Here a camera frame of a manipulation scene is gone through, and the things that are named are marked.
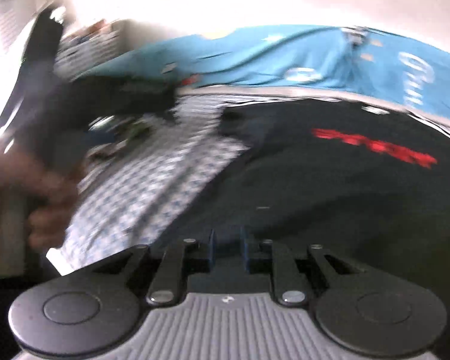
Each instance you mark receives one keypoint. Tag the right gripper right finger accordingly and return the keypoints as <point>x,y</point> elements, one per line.
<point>276,261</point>

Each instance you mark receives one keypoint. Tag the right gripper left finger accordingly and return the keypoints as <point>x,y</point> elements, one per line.
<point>182,258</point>

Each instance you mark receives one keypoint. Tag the black t-shirt white stripes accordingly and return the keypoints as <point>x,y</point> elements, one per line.
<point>375,188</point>

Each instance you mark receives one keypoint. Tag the person left hand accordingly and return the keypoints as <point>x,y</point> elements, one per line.
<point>48,223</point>

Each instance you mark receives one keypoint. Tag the white perforated laundry basket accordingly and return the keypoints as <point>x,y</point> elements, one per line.
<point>77,54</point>

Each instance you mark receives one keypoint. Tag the houndstooth blue white blanket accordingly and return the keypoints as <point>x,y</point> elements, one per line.
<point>132,199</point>

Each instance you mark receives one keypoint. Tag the blue cartoon print bedsheet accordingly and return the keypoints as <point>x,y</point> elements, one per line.
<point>357,60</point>

